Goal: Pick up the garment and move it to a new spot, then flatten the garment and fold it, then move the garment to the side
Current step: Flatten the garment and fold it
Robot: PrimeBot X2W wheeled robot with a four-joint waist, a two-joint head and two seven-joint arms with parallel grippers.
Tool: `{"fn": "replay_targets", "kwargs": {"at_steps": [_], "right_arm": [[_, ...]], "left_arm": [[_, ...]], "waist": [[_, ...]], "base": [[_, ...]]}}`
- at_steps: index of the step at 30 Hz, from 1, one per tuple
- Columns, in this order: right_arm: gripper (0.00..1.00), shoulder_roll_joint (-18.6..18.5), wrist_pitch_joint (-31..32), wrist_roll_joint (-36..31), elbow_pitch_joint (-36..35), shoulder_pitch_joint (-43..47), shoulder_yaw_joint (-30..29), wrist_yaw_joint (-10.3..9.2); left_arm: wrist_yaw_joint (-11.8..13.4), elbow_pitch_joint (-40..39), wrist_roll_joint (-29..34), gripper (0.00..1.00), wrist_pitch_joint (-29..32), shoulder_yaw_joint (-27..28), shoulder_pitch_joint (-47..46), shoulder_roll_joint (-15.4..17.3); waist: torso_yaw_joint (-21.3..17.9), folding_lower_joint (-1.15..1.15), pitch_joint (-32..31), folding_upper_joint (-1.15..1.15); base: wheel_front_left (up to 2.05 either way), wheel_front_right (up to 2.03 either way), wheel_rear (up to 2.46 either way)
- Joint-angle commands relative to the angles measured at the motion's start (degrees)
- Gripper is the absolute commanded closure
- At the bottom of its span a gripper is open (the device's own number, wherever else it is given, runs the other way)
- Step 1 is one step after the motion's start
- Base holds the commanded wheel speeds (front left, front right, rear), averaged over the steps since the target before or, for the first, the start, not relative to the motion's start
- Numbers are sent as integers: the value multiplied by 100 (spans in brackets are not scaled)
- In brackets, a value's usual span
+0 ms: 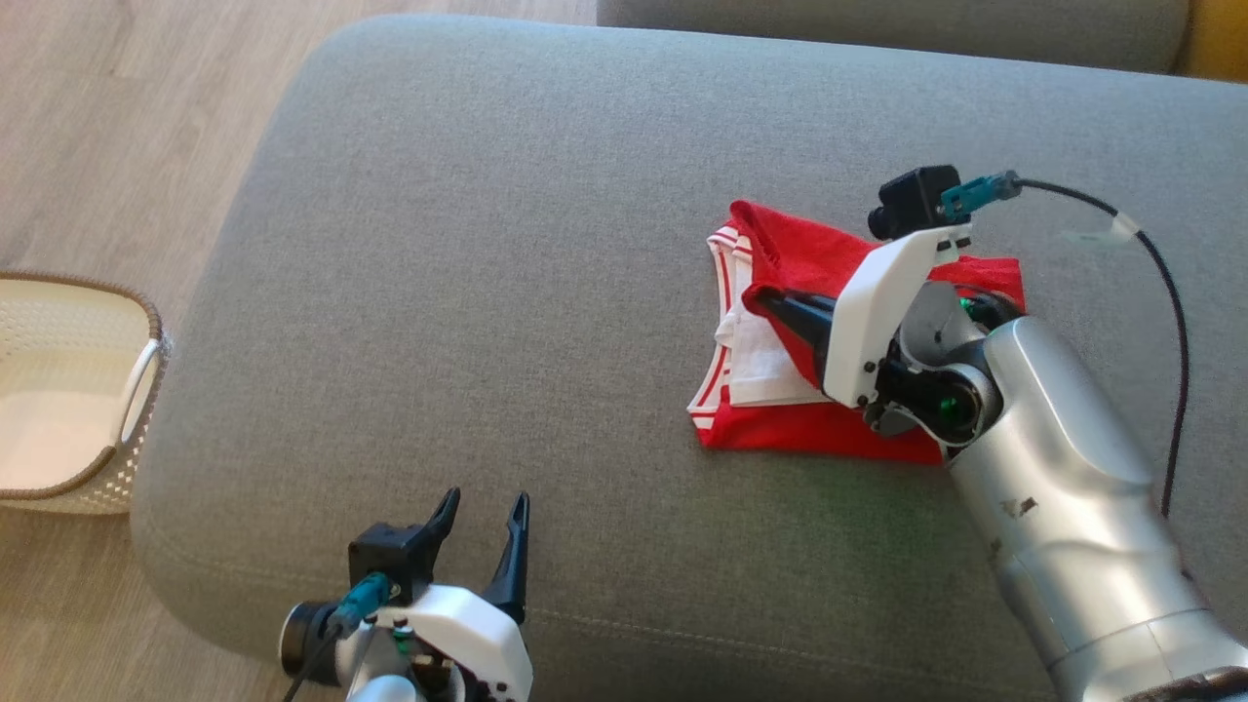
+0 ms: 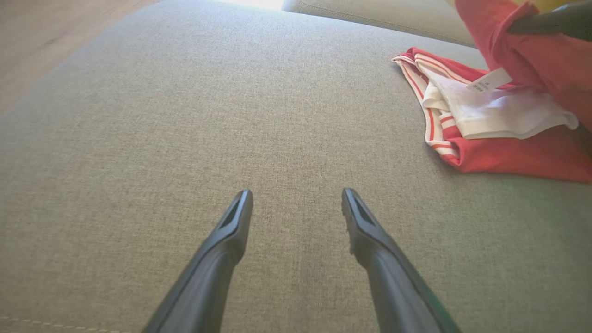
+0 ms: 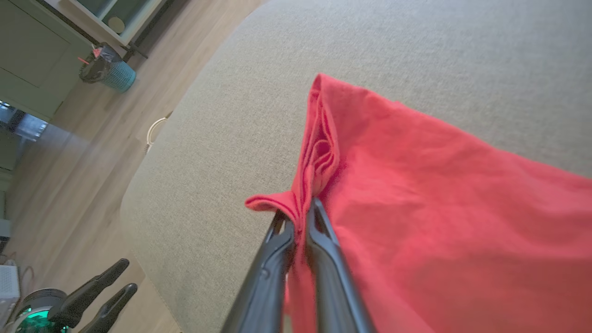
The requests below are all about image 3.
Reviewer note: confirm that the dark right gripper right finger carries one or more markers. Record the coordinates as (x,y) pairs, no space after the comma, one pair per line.
(333,277)

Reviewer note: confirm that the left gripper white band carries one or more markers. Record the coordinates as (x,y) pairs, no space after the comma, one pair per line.
(39,307)

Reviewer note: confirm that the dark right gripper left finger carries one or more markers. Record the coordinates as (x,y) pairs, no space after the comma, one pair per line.
(266,277)

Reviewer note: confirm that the plain red garment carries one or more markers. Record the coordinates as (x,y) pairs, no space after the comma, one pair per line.
(439,222)

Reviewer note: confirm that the white box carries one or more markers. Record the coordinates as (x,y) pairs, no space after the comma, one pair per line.
(8,286)

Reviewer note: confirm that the teal laundry basket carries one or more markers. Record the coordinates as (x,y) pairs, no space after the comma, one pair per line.
(111,69)

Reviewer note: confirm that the grey fabric sofa seat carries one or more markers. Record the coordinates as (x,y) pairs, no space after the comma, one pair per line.
(416,55)

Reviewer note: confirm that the pale green cabinet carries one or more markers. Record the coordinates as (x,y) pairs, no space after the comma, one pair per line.
(32,51)

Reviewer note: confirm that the white framed glass shelf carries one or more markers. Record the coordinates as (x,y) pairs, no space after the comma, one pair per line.
(115,18)

